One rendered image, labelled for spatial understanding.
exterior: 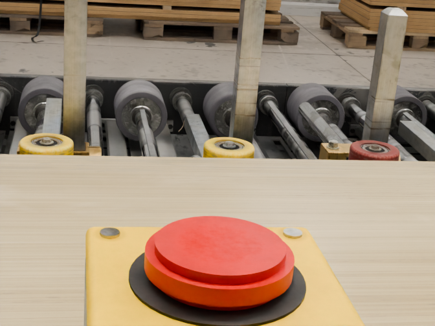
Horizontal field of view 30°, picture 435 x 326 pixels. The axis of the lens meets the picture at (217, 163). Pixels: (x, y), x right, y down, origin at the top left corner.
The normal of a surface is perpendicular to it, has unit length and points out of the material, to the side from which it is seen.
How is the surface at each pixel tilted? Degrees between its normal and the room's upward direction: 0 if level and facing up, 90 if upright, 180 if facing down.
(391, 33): 90
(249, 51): 90
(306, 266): 0
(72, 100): 90
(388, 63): 90
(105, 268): 0
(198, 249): 0
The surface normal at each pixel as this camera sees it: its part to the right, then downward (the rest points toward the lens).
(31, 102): 0.15, 0.36
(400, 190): 0.07, -0.93
